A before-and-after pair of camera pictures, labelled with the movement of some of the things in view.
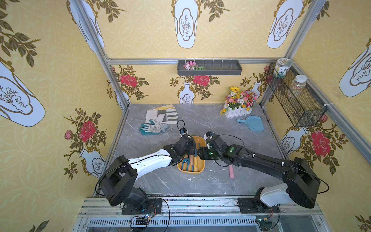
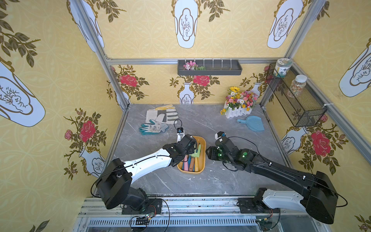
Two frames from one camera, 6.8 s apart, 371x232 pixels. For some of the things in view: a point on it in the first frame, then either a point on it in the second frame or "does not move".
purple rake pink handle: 231,172 -> 186,163
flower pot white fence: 238,103 does not move
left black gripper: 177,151 does not move
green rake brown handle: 192,161 does not move
